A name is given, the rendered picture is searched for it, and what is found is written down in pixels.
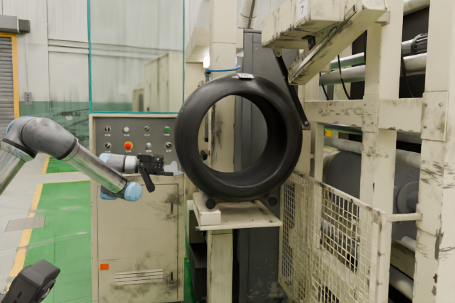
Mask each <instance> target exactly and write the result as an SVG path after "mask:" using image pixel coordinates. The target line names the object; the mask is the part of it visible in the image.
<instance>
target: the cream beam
mask: <svg viewBox="0 0 455 303"><path fill-rule="evenodd" d="M345 2H346V0H307V15H306V16H304V17H303V18H301V19H300V20H297V14H298V0H286V1H285V2H284V3H283V4H281V5H280V6H279V7H277V8H276V9H275V10H274V11H273V12H272V13H271V14H270V15H268V16H267V17H266V18H264V19H263V20H262V41H261V47H264V48H272V47H273V46H282V47H284V48H283V49H305V48H306V47H307V46H308V39H307V40H305V39H301V38H302V37H304V36H306V35H310V36H314V37H316V36H317V34H320V33H321V32H324V31H326V30H328V29H330V28H333V27H334V26H336V25H339V24H341V23H342V22H343V20H344V15H345Z"/></svg>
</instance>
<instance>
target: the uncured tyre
mask: <svg viewBox="0 0 455 303"><path fill-rule="evenodd" d="M238 74H247V73H232V74H225V75H222V76H218V77H217V78H214V79H212V80H210V81H208V82H206V83H204V84H203V85H201V86H199V87H198V88H197V89H195V90H194V91H193V92H192V93H191V94H190V95H189V96H188V98H187V99H186V100H185V101H184V103H183V105H182V106H181V108H180V110H179V112H178V115H177V118H176V121H175V128H174V144H175V149H176V153H177V157H178V159H179V163H180V164H181V167H182V169H183V171H184V172H185V174H186V176H187V177H188V178H189V180H191V182H192V183H193V184H194V185H195V186H196V187H197V188H199V189H200V190H201V191H203V192H204V193H206V194H207V195H209V196H211V197H214V198H217V199H219V200H223V201H227V202H249V201H253V200H257V199H259V198H262V197H265V196H267V195H269V194H270V193H272V192H273V191H275V190H277V188H279V187H280V186H281V185H282V184H283V183H284V182H285V181H286V180H287V178H288V177H289V176H290V175H291V173H292V172H293V170H294V169H295V166H296V165H297V162H298V160H299V156H300V154H301V148H302V142H303V131H302V126H301V120H300V117H299V114H298V111H297V109H296V107H295V105H294V103H293V102H292V101H291V99H290V98H289V96H288V95H287V94H286V93H285V92H283V90H281V88H280V87H278V86H277V85H275V84H274V83H273V82H271V81H270V80H267V79H266V78H263V77H261V76H257V75H254V74H251V75H253V77H254V78H243V77H240V76H239V75H238ZM229 95H237V96H240V97H243V98H245V99H247V100H249V101H251V102H252V103H254V104H255V105H256V106H257V107H258V108H259V109H260V111H261V113H262V114H263V116H264V119H265V121H266V125H267V142H266V145H265V148H264V150H263V152H262V154H261V155H260V157H259V158H258V159H257V161H256V162H254V163H253V164H252V165H250V166H249V167H248V168H245V169H244V170H240V171H237V172H220V171H218V170H214V169H212V168H210V167H209V166H207V165H206V164H205V163H204V162H203V161H202V159H201V157H200V153H199V150H198V132H199V128H200V125H201V122H202V120H203V118H204V116H205V114H206V113H207V112H208V111H209V109H210V108H211V107H212V106H213V105H214V104H216V103H217V102H218V101H219V100H221V99H223V98H224V97H227V96H229ZM184 105H186V106H185V108H184V110H183V112H182V114H181V113H180V112H181V110H182V108H183V106H184Z"/></svg>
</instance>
